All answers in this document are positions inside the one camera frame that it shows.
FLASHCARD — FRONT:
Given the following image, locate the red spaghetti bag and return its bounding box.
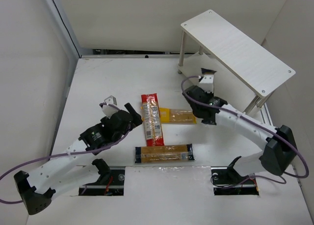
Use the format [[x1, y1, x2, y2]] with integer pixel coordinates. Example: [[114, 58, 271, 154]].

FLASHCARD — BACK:
[[141, 93, 164, 146]]

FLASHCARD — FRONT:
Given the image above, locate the dark blue spaghetti bag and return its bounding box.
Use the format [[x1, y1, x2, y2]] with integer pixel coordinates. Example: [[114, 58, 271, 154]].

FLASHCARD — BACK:
[[201, 68, 216, 76]]

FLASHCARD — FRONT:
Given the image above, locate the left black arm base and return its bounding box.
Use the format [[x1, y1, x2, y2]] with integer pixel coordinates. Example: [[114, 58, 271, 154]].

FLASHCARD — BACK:
[[78, 159, 125, 197]]

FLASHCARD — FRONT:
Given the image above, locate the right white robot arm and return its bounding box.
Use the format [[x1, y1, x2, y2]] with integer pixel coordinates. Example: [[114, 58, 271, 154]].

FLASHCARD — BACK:
[[183, 85, 297, 182]]

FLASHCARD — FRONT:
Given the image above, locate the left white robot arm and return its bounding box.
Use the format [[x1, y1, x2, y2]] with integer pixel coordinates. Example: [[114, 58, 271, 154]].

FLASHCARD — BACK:
[[14, 103, 143, 215]]

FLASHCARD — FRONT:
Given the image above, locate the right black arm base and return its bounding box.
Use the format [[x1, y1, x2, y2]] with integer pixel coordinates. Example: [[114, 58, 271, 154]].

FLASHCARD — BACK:
[[210, 156, 259, 196]]

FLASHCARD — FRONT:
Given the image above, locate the white two-tier shelf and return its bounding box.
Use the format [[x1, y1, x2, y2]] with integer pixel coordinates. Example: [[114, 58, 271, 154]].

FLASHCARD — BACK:
[[179, 10, 295, 115]]

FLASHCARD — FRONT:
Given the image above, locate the yellow spaghetti bag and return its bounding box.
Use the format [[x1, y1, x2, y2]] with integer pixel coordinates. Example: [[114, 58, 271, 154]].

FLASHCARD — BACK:
[[159, 108, 196, 124]]

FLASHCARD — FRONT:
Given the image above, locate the blue spaghetti bag front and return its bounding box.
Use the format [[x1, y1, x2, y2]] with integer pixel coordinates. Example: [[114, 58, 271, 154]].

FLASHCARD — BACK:
[[134, 144, 195, 164]]

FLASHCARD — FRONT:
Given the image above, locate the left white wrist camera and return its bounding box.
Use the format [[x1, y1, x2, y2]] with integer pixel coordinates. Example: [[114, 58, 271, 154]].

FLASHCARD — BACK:
[[99, 95, 120, 118]]

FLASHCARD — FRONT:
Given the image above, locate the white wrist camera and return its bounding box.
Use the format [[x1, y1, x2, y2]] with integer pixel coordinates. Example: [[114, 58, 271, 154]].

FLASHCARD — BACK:
[[99, 95, 120, 118], [198, 74, 214, 94]]

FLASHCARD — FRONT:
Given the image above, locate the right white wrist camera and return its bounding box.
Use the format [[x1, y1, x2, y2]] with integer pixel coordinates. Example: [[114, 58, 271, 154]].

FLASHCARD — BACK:
[[198, 74, 214, 94]]

